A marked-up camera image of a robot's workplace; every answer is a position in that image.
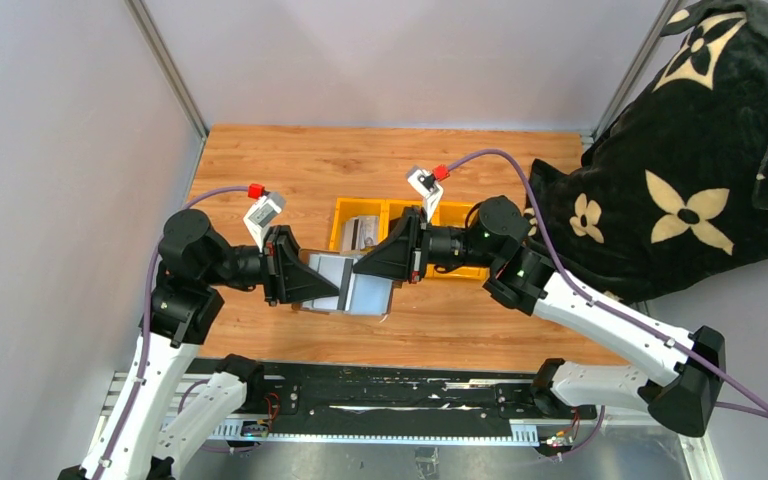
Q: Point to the aluminium frame rail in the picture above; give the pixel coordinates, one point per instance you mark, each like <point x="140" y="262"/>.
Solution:
<point x="552" y="444"/>

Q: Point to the middle yellow bin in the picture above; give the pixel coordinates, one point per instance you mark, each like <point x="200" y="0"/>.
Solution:
<point x="397" y="215"/>

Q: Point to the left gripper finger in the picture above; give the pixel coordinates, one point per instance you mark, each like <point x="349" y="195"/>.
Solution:
<point x="293" y="263"/>
<point x="306" y="285"/>

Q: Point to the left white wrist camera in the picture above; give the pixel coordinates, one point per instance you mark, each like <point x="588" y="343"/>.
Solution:
<point x="259" y="216"/>

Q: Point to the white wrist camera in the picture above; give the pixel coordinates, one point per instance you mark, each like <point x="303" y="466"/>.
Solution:
<point x="259" y="216"/>
<point x="428" y="186"/>

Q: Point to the silver cards in left bin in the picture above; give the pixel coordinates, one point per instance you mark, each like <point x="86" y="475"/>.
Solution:
<point x="359" y="232"/>

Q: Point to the left yellow bin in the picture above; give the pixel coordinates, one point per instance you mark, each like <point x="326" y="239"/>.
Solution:
<point x="347" y="207"/>

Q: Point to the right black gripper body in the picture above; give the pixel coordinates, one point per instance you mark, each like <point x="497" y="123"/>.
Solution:
<point x="412" y="244"/>

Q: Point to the black floral blanket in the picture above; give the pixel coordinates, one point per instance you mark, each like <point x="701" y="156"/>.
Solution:
<point x="676" y="189"/>

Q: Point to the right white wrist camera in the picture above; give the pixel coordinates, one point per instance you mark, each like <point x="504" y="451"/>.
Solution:
<point x="428" y="186"/>

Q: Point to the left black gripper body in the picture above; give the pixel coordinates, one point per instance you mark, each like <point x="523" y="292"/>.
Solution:
<point x="272" y="266"/>

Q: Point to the right yellow bin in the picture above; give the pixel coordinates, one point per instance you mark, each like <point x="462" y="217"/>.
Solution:
<point x="454" y="214"/>

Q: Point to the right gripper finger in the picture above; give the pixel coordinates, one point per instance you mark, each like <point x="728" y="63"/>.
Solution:
<point x="383" y="268"/>
<point x="400" y="242"/>

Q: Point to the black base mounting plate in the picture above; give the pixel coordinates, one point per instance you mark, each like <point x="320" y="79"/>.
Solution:
<point x="373" y="402"/>

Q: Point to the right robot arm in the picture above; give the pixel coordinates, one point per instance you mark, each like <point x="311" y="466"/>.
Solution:
<point x="672" y="374"/>

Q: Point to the yellow bin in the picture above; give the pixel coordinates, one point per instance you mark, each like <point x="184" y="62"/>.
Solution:
<point x="347" y="207"/>
<point x="454" y="214"/>
<point x="397" y="215"/>

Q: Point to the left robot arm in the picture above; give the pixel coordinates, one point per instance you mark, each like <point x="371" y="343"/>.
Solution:
<point x="181" y="303"/>

